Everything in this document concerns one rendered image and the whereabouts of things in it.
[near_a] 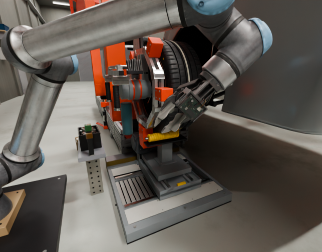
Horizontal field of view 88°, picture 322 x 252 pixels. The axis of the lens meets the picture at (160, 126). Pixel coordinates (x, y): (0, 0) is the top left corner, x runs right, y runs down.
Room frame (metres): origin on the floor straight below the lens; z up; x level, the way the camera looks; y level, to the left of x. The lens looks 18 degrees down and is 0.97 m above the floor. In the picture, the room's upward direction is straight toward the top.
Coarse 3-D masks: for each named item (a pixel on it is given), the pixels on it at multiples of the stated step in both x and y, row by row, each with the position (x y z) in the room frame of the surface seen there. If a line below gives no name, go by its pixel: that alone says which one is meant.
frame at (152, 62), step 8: (144, 48) 1.13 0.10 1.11; (136, 56) 1.33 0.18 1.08; (152, 64) 1.04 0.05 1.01; (160, 64) 1.06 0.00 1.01; (152, 72) 1.01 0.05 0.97; (160, 72) 1.01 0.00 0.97; (152, 80) 1.01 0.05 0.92; (160, 80) 1.02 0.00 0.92; (152, 88) 1.02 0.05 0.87; (152, 96) 1.03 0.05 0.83; (136, 104) 1.41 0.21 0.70; (160, 104) 1.02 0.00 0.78; (136, 112) 1.36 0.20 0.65; (152, 112) 1.02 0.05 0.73; (144, 120) 1.21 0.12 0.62; (152, 120) 1.06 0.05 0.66
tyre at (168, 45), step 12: (168, 48) 1.09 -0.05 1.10; (192, 48) 1.18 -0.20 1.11; (168, 60) 1.03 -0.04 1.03; (180, 60) 1.06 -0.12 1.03; (192, 60) 1.09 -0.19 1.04; (168, 72) 1.02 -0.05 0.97; (180, 72) 1.02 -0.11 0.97; (192, 72) 1.05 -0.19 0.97; (168, 84) 1.01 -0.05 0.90; (180, 84) 1.01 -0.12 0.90; (168, 120) 1.03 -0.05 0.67
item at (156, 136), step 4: (160, 132) 1.18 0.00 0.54; (168, 132) 1.18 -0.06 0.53; (172, 132) 1.19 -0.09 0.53; (176, 132) 1.20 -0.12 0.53; (180, 132) 1.23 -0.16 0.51; (148, 136) 1.13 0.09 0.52; (152, 136) 1.12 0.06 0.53; (156, 136) 1.13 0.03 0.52; (160, 136) 1.14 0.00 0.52; (164, 136) 1.15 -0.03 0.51; (168, 136) 1.17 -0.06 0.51; (172, 136) 1.18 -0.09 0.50; (176, 136) 1.20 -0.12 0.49; (148, 140) 1.13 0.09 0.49; (152, 140) 1.12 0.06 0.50; (156, 140) 1.14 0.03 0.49
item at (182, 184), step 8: (144, 168) 1.27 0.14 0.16; (152, 176) 1.18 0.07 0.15; (176, 176) 1.18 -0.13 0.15; (184, 176) 1.15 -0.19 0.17; (192, 176) 1.18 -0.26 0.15; (152, 184) 1.11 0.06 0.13; (160, 184) 1.08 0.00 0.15; (168, 184) 1.04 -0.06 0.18; (176, 184) 1.08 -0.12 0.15; (184, 184) 1.06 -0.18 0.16; (192, 184) 1.09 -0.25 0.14; (200, 184) 1.12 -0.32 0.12; (160, 192) 0.98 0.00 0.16; (168, 192) 1.00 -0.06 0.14; (176, 192) 1.03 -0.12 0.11
